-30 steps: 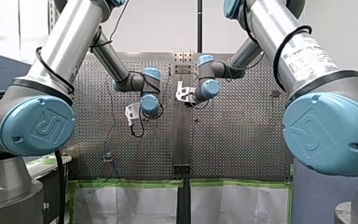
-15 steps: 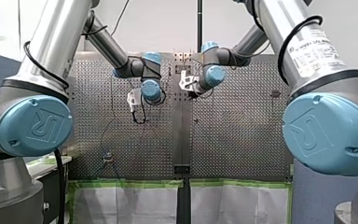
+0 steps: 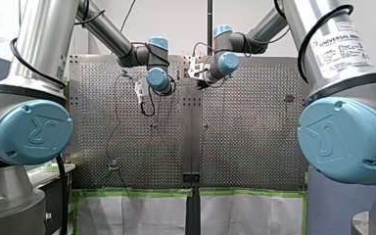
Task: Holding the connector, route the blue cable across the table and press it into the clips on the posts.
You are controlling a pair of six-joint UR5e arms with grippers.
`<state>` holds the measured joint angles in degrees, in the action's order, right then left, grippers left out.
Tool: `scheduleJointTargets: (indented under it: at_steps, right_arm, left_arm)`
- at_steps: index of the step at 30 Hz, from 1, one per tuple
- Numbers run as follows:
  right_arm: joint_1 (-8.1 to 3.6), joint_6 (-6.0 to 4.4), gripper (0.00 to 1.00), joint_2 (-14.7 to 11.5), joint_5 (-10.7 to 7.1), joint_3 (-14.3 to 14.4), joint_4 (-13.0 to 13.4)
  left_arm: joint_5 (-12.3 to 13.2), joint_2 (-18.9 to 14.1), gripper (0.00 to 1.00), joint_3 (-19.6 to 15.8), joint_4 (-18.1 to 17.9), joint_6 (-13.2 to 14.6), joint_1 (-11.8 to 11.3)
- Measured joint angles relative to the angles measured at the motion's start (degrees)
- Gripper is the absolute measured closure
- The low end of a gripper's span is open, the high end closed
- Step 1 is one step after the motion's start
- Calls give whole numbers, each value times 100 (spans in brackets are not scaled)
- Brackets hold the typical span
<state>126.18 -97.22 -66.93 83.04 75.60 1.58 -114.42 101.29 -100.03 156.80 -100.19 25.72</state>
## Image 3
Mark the black pole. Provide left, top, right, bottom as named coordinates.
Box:
left=207, top=0, right=214, bottom=57

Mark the black cable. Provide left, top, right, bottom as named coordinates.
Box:
left=55, top=154, right=71, bottom=235
left=297, top=3, right=355, bottom=84
left=9, top=36, right=67, bottom=89
left=139, top=75, right=177, bottom=118

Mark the blue cable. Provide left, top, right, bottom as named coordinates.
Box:
left=105, top=70, right=133, bottom=190

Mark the connector holder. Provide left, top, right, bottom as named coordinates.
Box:
left=107, top=159, right=120, bottom=173

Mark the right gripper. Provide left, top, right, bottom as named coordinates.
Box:
left=196, top=78, right=212, bottom=91

